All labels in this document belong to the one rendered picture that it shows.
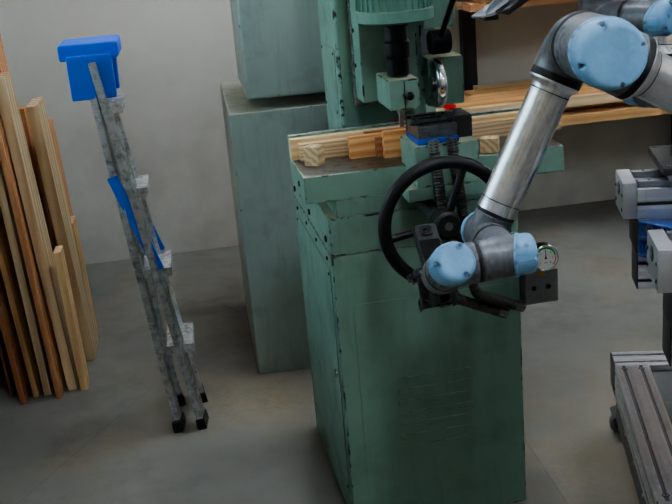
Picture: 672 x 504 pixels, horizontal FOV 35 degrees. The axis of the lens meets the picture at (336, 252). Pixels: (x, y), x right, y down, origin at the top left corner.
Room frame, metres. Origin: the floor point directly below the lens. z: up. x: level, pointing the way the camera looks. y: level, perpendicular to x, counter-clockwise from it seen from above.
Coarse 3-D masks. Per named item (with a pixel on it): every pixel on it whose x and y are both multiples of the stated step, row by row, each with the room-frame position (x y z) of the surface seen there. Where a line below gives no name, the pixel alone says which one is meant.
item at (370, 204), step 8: (336, 200) 2.27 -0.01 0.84; (344, 200) 2.27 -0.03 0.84; (352, 200) 2.28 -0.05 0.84; (360, 200) 2.28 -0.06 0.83; (368, 200) 2.28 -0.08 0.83; (376, 200) 2.28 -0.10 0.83; (400, 200) 2.29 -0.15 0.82; (448, 200) 2.31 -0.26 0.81; (336, 208) 2.27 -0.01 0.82; (344, 208) 2.27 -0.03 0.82; (352, 208) 2.27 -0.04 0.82; (360, 208) 2.28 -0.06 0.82; (368, 208) 2.28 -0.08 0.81; (376, 208) 2.28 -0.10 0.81; (400, 208) 2.29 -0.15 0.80; (336, 216) 2.27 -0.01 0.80; (344, 216) 2.27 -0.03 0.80
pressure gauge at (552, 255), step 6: (540, 246) 2.28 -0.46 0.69; (546, 246) 2.28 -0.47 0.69; (552, 246) 2.28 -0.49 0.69; (540, 252) 2.28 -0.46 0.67; (546, 252) 2.28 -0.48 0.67; (552, 252) 2.28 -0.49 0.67; (540, 258) 2.28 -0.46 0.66; (552, 258) 2.28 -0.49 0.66; (558, 258) 2.28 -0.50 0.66; (540, 264) 2.28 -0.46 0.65; (546, 264) 2.28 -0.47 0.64; (552, 264) 2.28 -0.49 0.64; (540, 270) 2.28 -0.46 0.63; (546, 270) 2.28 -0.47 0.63
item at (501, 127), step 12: (492, 120) 2.50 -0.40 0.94; (504, 120) 2.49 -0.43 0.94; (480, 132) 2.48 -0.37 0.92; (492, 132) 2.49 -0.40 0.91; (504, 132) 2.49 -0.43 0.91; (300, 144) 2.42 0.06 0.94; (324, 144) 2.42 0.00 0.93; (336, 144) 2.43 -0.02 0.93; (300, 156) 2.41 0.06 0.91; (336, 156) 2.43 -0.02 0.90
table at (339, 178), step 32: (352, 160) 2.38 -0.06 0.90; (384, 160) 2.36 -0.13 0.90; (480, 160) 2.32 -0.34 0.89; (544, 160) 2.35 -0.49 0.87; (320, 192) 2.26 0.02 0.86; (352, 192) 2.28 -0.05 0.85; (384, 192) 2.29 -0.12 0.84; (416, 192) 2.20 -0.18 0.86; (448, 192) 2.21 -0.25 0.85; (480, 192) 2.22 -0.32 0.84
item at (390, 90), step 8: (384, 72) 2.54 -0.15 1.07; (376, 80) 2.54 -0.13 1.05; (384, 80) 2.45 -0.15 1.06; (392, 80) 2.41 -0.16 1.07; (400, 80) 2.41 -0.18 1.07; (408, 80) 2.42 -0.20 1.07; (416, 80) 2.42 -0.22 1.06; (384, 88) 2.46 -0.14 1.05; (392, 88) 2.41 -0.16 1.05; (400, 88) 2.41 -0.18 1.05; (408, 88) 2.42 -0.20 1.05; (416, 88) 2.42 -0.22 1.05; (384, 96) 2.47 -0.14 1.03; (392, 96) 2.41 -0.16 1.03; (400, 96) 2.41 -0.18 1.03; (416, 96) 2.42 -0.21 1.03; (384, 104) 2.47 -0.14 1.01; (392, 104) 2.41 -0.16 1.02; (400, 104) 2.41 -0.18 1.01; (408, 104) 2.42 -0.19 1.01; (416, 104) 2.42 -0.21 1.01; (400, 112) 2.45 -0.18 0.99
